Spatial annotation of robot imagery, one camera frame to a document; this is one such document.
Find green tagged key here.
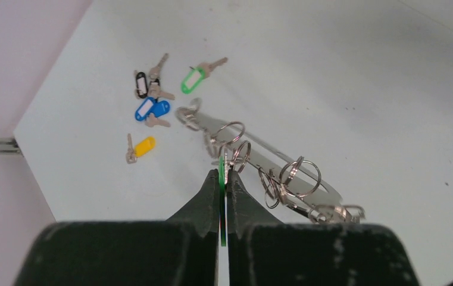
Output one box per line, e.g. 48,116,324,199
180,57,228,94
218,155,227,247

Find yellow tagged key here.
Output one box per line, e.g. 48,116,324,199
126,133,156,164

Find black tagged key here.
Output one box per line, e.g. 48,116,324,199
134,53,169,99

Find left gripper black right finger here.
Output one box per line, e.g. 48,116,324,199
226,171,419,285

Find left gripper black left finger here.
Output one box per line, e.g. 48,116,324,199
14,170,219,285

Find blue tagged key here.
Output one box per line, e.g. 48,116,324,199
135,97,156,122
145,101,171,128

